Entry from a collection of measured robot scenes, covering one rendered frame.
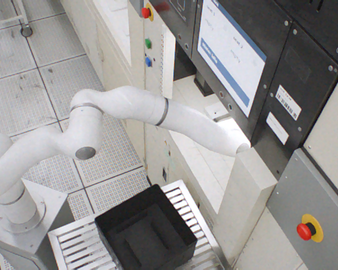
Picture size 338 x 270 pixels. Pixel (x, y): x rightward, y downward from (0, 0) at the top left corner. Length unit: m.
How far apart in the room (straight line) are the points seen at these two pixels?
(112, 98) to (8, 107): 2.10
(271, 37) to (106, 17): 1.59
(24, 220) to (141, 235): 0.47
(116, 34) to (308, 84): 1.56
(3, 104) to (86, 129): 2.08
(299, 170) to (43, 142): 0.73
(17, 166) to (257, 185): 0.74
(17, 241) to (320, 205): 1.18
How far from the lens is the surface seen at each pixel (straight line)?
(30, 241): 1.67
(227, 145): 1.18
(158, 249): 1.58
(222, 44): 1.04
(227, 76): 1.06
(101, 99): 1.11
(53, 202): 1.72
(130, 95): 1.08
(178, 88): 1.90
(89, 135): 1.12
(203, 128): 1.17
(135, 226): 1.61
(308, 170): 0.88
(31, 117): 3.01
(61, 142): 1.15
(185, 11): 1.20
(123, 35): 2.20
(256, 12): 0.88
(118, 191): 2.56
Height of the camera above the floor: 2.25
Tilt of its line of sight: 54 degrees down
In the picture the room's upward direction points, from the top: 3 degrees clockwise
